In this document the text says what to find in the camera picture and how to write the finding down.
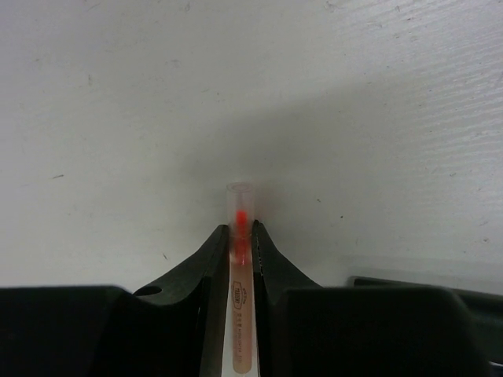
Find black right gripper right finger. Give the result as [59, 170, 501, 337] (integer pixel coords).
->
[251, 222, 502, 376]

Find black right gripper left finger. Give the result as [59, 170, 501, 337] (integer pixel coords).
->
[1, 225, 230, 376]

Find orange highlighter pen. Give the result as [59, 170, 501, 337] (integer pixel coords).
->
[227, 182, 255, 376]

